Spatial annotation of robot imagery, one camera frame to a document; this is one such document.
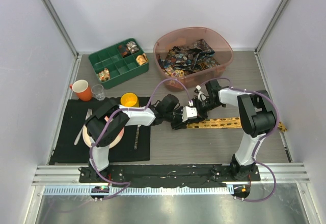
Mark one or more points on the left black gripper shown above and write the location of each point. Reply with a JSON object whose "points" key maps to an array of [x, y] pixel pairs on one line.
{"points": [[180, 124]]}

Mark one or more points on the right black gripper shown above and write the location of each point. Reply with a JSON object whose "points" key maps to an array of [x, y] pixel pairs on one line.
{"points": [[201, 116]]}

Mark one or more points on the yellow beetle print tie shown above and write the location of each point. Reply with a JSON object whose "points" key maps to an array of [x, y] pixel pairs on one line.
{"points": [[222, 123]]}

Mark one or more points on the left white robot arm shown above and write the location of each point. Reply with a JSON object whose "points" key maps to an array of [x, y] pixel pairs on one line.
{"points": [[149, 115]]}

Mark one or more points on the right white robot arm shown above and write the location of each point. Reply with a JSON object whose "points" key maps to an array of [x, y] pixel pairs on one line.
{"points": [[258, 117]]}

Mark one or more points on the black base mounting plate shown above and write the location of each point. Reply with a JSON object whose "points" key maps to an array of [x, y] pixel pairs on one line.
{"points": [[166, 175]]}

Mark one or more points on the yellow cup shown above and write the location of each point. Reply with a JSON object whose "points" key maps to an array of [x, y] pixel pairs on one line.
{"points": [[130, 100]]}

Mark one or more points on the dark floral tie pile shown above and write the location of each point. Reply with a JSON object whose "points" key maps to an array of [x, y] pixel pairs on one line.
{"points": [[188, 59]]}

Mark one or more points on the pink translucent plastic bin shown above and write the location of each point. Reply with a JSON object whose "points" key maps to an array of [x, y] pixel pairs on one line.
{"points": [[186, 36]]}

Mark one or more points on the orange cream rolled tie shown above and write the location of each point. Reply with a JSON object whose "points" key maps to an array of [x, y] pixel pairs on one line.
{"points": [[141, 59]]}

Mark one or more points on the green compartment tray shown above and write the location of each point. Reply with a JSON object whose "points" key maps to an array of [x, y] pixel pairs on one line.
{"points": [[121, 69]]}

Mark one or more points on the clear shot glass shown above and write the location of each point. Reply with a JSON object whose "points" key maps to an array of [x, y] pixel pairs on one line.
{"points": [[98, 92]]}

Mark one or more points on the red white rolled tie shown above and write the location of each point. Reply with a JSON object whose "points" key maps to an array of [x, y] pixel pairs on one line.
{"points": [[104, 75]]}

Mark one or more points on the dark red rolled tie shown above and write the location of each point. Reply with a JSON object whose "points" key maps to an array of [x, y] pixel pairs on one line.
{"points": [[123, 50]]}

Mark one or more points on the silver fork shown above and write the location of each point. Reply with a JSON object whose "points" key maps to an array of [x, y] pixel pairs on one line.
{"points": [[89, 113]]}

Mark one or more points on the black white rolled tie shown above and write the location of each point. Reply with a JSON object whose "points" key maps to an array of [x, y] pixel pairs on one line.
{"points": [[132, 47]]}

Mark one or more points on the pink cream plate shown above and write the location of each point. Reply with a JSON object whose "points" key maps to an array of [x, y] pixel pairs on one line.
{"points": [[115, 140]]}

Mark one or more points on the orange mug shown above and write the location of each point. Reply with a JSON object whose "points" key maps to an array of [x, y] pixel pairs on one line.
{"points": [[82, 89]]}

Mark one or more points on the black cloth placemat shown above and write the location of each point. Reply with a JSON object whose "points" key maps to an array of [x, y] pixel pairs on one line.
{"points": [[74, 117]]}

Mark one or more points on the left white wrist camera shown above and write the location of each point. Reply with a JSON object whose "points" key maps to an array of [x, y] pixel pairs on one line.
{"points": [[189, 112]]}

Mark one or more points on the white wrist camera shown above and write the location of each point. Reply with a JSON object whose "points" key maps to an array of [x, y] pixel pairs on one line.
{"points": [[189, 112], [199, 94]]}

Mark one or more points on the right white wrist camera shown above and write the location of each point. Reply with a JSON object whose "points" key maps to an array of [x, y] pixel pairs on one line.
{"points": [[199, 94]]}

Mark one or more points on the patterned handle knife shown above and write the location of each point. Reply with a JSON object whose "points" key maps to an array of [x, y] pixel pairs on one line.
{"points": [[137, 137]]}

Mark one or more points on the white slotted cable duct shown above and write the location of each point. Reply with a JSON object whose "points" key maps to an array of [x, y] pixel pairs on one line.
{"points": [[96, 190]]}

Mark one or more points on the aluminium frame rail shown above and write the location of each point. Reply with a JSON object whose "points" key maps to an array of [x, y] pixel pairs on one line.
{"points": [[69, 174]]}

